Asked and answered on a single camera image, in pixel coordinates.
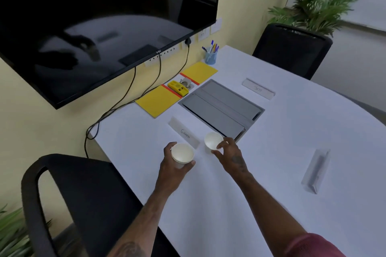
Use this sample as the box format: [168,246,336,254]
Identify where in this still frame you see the yellow stapler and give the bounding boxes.
[167,81,189,97]

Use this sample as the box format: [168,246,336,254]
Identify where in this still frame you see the yellow notepad with red edge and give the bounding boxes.
[135,84,183,119]
[180,61,219,86]

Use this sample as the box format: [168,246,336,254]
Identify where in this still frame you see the person's right forearm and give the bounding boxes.
[234,174,311,251]

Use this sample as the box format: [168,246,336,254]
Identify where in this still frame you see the grey table cable box lid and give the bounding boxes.
[178,79,266,143]

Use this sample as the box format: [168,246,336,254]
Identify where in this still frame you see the pink sleeve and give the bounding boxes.
[283,233,347,257]

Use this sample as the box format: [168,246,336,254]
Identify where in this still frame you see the black wall television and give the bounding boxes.
[0,0,223,110]

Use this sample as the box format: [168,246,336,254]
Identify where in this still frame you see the clear acrylic name plate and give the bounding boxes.
[301,149,331,194]
[242,78,276,100]
[169,116,201,149]

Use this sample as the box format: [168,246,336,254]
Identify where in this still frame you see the black television cable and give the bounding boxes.
[87,65,137,139]
[90,53,162,133]

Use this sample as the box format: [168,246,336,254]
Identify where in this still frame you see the black mesh office chair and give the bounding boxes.
[21,154,181,257]
[252,23,333,81]

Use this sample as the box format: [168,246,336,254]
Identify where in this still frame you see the blue pen holder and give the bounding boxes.
[204,50,218,65]

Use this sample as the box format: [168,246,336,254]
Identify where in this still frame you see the bunch of coloured pens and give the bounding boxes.
[201,39,220,54]

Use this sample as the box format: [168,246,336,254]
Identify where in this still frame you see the person's left hand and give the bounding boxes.
[157,142,196,193]

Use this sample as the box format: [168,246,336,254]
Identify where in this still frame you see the person's right hand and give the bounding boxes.
[211,137,251,181]

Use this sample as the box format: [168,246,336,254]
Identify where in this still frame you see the person's left forearm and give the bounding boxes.
[107,188,177,257]

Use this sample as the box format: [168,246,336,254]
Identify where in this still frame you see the green potted palm plant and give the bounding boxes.
[267,0,365,37]
[0,204,52,257]

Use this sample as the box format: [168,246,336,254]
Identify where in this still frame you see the black power cable with plug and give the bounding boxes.
[85,38,192,158]

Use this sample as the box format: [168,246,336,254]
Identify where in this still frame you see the white paper cup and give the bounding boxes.
[171,143,195,170]
[204,132,224,152]

